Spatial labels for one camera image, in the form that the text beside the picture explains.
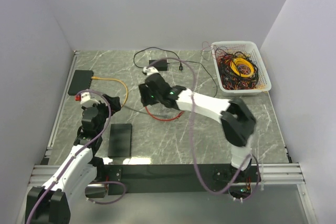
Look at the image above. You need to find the black box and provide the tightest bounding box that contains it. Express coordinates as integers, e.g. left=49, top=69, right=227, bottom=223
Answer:
left=107, top=123, right=132, bottom=158

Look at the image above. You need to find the red ethernet cable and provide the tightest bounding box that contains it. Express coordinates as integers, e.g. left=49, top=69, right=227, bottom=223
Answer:
left=145, top=104, right=185, bottom=122

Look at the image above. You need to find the black network switch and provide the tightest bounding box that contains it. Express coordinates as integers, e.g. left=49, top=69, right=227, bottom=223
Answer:
left=68, top=70, right=94, bottom=96

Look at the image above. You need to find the yellow ethernet cable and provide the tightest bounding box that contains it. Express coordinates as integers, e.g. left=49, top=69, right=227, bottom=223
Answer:
left=91, top=76, right=129, bottom=108

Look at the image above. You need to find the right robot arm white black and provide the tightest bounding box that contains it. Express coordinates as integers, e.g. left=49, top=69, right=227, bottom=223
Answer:
left=139, top=72, right=256, bottom=182

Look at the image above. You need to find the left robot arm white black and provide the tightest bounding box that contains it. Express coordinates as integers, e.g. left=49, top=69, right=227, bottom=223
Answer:
left=25, top=90, right=121, bottom=223

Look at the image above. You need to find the black power adapter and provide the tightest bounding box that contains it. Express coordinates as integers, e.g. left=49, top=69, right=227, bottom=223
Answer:
left=149, top=60, right=168, bottom=71

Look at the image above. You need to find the white plastic basket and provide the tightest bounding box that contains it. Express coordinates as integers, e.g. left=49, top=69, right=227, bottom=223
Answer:
left=211, top=41, right=271, bottom=96

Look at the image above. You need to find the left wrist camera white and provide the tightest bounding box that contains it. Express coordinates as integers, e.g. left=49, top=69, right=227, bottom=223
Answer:
left=75, top=92, right=100, bottom=108

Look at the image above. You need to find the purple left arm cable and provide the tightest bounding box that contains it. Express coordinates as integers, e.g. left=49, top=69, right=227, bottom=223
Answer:
left=27, top=90, right=127, bottom=224

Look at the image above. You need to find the black power adapter cable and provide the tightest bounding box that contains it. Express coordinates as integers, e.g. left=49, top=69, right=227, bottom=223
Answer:
left=133, top=47, right=218, bottom=99

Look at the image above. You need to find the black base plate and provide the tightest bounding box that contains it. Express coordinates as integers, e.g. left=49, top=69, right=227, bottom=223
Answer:
left=104, top=164, right=261, bottom=195

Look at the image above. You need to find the tangled cable bundle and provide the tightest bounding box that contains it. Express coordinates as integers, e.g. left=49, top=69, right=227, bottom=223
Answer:
left=201, top=41, right=266, bottom=91

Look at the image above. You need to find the aluminium rail frame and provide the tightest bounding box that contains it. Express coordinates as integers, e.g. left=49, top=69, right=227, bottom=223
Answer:
left=28, top=163, right=306, bottom=186

